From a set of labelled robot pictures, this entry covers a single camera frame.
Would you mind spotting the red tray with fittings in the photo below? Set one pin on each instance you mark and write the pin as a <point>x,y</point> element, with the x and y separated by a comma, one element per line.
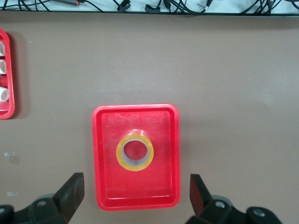
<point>10,70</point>

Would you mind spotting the black orange connector box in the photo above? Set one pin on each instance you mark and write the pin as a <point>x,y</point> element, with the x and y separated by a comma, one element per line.
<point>76,2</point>

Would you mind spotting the empty red plastic tray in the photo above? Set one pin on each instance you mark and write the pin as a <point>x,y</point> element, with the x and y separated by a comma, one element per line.
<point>140,186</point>

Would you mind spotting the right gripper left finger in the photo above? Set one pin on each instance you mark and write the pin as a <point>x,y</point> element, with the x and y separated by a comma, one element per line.
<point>74,193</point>

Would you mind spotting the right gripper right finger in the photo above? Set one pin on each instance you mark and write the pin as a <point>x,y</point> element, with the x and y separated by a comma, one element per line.
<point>198,193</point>

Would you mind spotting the yellow tape roll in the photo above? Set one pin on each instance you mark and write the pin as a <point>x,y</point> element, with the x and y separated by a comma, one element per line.
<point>135,167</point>

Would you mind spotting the brown square patch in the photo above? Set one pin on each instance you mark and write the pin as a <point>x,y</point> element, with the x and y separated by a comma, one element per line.
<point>14,159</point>

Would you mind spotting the clear tape piece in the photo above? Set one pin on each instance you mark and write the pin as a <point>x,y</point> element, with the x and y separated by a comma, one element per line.
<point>12,193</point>
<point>10,154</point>

